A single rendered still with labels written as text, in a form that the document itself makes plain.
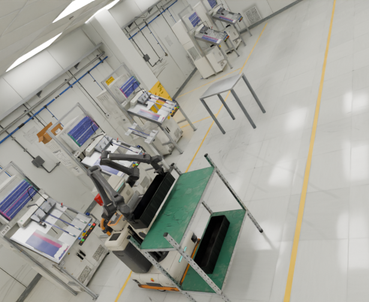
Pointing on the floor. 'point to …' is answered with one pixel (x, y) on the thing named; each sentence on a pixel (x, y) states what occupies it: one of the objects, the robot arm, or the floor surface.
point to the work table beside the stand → (224, 85)
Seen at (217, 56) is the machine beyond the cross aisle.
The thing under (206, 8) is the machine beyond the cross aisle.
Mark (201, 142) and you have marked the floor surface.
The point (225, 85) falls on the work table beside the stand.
